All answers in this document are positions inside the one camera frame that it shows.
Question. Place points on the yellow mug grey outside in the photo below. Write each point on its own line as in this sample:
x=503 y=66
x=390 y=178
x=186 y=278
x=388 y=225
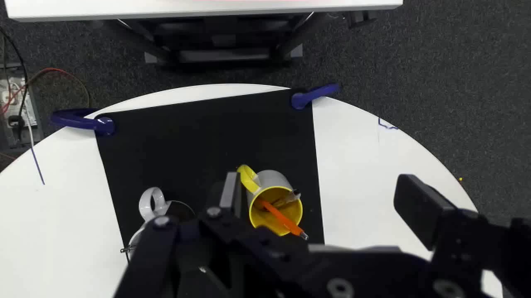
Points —
x=270 y=183

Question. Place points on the black table mat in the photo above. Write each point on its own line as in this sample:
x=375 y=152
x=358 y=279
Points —
x=192 y=149

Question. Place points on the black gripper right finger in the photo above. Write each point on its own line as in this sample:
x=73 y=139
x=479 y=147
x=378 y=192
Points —
x=431 y=215

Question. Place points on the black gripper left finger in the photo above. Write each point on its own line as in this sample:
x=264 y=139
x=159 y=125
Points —
x=229 y=192

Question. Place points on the grey electronics box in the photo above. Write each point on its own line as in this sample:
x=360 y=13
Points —
x=13 y=104

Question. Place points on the black stand base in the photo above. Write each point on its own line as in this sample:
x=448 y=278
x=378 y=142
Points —
x=221 y=41

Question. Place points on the white mug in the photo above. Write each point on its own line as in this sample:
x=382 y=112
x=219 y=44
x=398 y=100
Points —
x=153 y=201

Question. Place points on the orange pencil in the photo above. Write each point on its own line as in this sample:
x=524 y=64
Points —
x=279 y=215

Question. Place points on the silver pen black tip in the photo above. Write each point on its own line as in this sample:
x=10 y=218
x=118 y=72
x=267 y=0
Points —
x=290 y=198

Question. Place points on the white desk top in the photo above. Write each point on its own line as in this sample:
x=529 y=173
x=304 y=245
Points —
x=192 y=6

